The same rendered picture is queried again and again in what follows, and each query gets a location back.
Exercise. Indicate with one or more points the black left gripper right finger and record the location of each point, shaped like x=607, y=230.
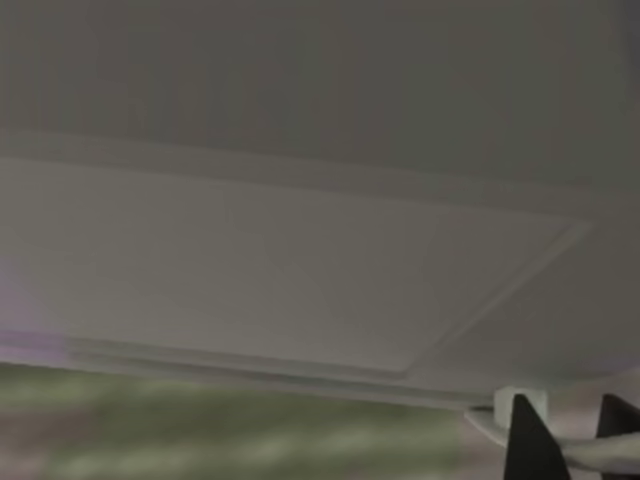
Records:
x=620, y=417

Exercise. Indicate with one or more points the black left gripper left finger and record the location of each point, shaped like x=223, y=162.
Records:
x=532, y=445

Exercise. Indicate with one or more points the white cabinet panel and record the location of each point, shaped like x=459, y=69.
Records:
x=280, y=200

